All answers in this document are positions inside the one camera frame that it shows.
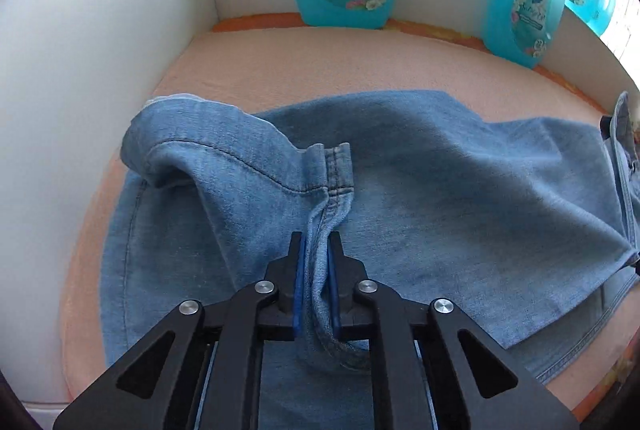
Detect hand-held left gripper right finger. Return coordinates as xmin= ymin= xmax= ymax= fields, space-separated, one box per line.
xmin=327 ymin=231 xmax=581 ymax=430

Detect blue denim pants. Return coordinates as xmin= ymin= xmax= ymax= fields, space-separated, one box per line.
xmin=100 ymin=90 xmax=640 ymax=430

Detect white cabinet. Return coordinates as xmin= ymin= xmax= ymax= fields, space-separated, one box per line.
xmin=0 ymin=0 xmax=212 ymax=406

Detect peach terry blanket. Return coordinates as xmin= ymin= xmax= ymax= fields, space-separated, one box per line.
xmin=59 ymin=22 xmax=640 ymax=411

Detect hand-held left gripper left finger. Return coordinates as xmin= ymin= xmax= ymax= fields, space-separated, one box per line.
xmin=52 ymin=232 xmax=306 ymax=430

